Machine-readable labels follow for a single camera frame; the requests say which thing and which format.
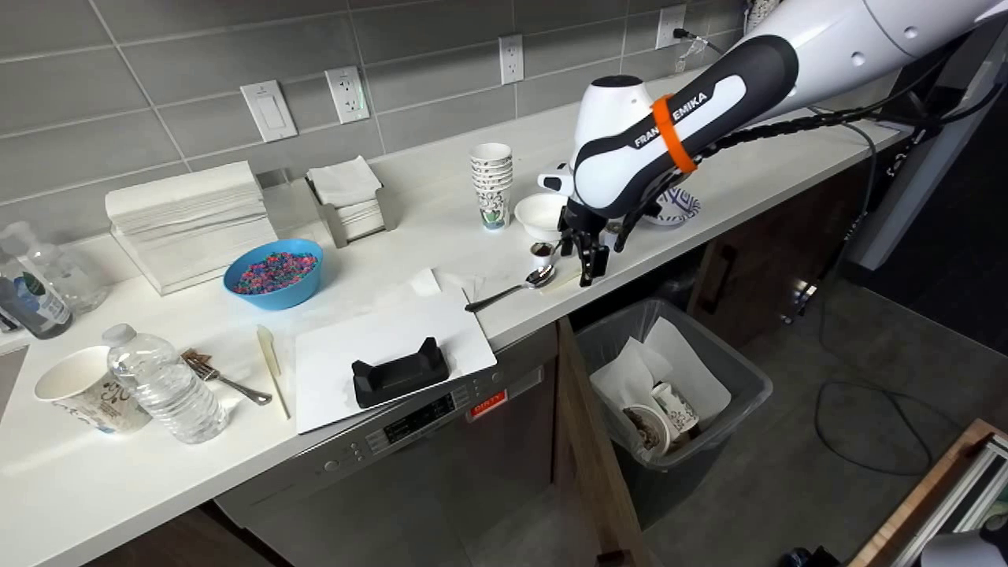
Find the clear plastic water bottle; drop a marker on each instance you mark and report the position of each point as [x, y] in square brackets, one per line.
[167, 387]

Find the white bowl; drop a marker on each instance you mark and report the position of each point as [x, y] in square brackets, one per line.
[536, 216]

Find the steel dishwasher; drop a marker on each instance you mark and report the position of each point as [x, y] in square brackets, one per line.
[397, 491]

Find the white light switch plate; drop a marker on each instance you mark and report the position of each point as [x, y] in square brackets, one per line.
[268, 112]

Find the metal spoon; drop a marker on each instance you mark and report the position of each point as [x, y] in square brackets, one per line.
[539, 274]

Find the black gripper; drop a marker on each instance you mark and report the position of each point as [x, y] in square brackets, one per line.
[600, 223]

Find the white paper sheets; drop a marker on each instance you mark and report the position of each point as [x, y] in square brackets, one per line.
[671, 363]

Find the blue bowl with candies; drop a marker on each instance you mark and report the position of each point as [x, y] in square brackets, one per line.
[271, 274]

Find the stack of printed paper cups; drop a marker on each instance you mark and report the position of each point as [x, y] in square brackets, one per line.
[493, 176]

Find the white board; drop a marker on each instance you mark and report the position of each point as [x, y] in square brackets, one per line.
[358, 358]

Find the white paper napkin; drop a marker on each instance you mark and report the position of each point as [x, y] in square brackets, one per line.
[435, 283]

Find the blue patterned paper plate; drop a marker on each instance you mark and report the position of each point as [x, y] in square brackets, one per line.
[682, 208]

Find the white wall outlet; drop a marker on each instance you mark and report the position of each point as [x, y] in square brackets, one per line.
[346, 95]
[510, 58]
[670, 26]

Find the small white napkin box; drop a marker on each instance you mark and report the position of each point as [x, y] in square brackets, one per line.
[350, 198]

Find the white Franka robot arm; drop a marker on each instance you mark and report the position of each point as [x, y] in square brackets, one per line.
[799, 50]

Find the wooden frame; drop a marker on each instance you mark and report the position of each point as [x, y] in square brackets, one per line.
[925, 506]

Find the wooden base cabinet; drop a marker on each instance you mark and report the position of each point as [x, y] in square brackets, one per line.
[767, 241]

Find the crushed printed paper cup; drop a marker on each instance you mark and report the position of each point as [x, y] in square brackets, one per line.
[678, 405]

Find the white coffee pod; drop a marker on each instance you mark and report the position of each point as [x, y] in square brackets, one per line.
[541, 253]

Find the red label sticker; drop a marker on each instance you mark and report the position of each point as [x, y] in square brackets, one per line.
[487, 405]

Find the used paper cup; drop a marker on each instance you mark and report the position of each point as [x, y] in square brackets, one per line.
[647, 429]

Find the metal fork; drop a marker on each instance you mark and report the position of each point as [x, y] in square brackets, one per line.
[224, 380]

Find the gray robot mount column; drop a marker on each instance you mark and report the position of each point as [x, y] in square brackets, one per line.
[915, 189]

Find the gray trash bin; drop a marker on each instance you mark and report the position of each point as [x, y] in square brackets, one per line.
[682, 489]

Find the clear bottle blue label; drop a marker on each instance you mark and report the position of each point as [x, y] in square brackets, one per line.
[32, 294]

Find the black plastic holder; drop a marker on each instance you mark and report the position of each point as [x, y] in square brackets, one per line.
[397, 374]

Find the open cabinet door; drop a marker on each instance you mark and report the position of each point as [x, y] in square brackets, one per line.
[588, 451]

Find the wooden stir stick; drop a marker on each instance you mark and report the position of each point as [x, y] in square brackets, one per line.
[276, 374]

